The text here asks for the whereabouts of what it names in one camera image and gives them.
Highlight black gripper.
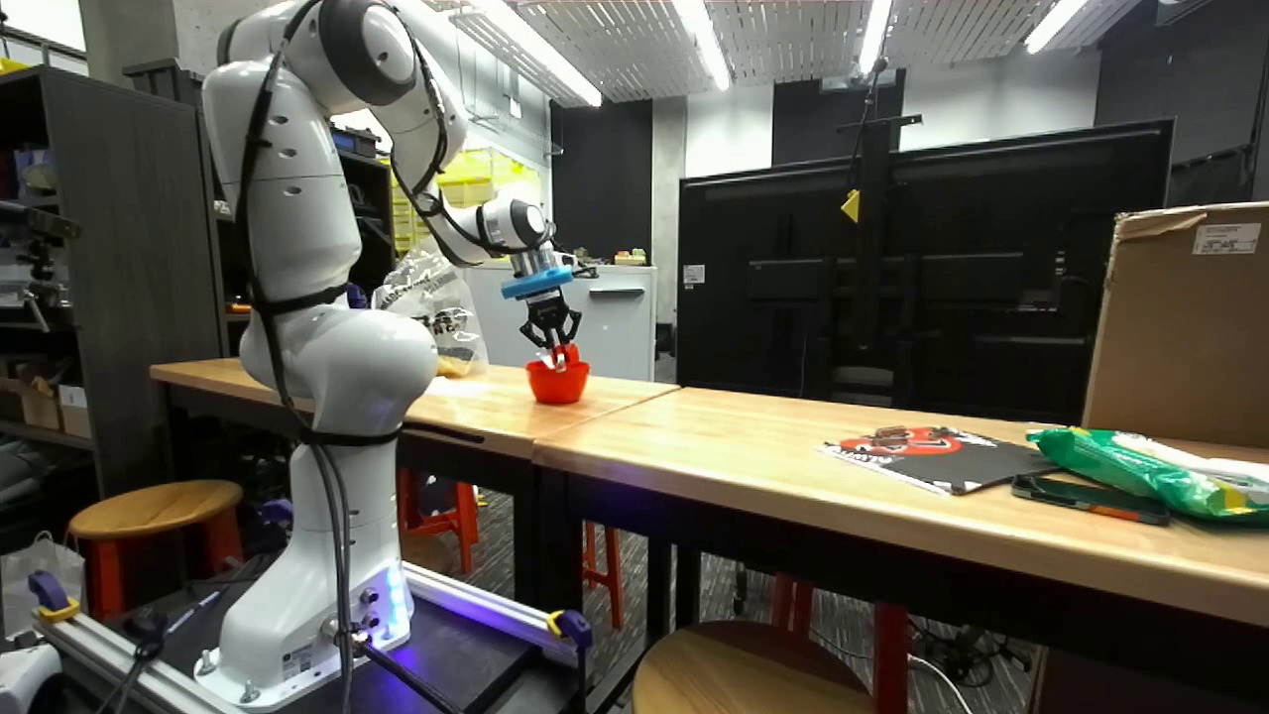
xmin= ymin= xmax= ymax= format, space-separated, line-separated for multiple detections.
xmin=517 ymin=289 xmax=588 ymax=357

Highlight aluminium robot base platform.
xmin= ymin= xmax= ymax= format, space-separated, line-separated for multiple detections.
xmin=36 ymin=558 xmax=600 ymax=714

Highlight red plastic bowl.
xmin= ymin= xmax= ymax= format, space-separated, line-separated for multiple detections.
xmin=522 ymin=352 xmax=596 ymax=410

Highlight clear crumpled plastic bag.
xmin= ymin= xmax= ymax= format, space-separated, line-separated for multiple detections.
xmin=372 ymin=243 xmax=492 ymax=370

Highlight yellow storage bins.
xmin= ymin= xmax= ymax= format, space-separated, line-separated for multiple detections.
xmin=393 ymin=143 xmax=546 ymax=256

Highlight red metal stool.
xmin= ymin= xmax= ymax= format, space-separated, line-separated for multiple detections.
xmin=770 ymin=571 xmax=915 ymax=714
xmin=393 ymin=459 xmax=488 ymax=579
xmin=581 ymin=515 xmax=628 ymax=633

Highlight black cabinet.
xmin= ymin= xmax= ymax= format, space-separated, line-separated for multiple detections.
xmin=343 ymin=151 xmax=398 ymax=295

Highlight long ceiling light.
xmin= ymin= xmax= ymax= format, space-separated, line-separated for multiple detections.
xmin=451 ymin=0 xmax=608 ymax=111
xmin=851 ymin=0 xmax=892 ymax=78
xmin=670 ymin=0 xmax=733 ymax=96
xmin=1025 ymin=0 xmax=1101 ymax=55

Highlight purple yellow clamp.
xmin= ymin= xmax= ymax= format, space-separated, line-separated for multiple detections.
xmin=25 ymin=568 xmax=87 ymax=628
xmin=543 ymin=608 xmax=596 ymax=652

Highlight round wooden stool seat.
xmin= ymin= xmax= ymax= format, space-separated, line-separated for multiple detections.
xmin=629 ymin=619 xmax=882 ymax=714

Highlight dark flat packet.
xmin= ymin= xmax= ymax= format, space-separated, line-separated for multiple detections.
xmin=825 ymin=419 xmax=1048 ymax=501

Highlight round wooden stool red legs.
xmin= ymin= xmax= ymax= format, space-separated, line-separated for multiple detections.
xmin=64 ymin=474 xmax=254 ymax=628

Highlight dark shelving unit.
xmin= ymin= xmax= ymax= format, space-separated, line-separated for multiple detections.
xmin=0 ymin=62 xmax=230 ymax=501

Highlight green plastic bag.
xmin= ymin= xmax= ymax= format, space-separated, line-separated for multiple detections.
xmin=1027 ymin=424 xmax=1269 ymax=529

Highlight brown cardboard box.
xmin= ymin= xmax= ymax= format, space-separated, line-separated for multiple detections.
xmin=1080 ymin=193 xmax=1269 ymax=451

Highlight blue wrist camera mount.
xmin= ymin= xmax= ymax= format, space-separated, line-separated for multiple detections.
xmin=495 ymin=263 xmax=584 ymax=303

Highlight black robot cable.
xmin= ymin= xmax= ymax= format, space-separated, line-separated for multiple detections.
xmin=230 ymin=0 xmax=402 ymax=714

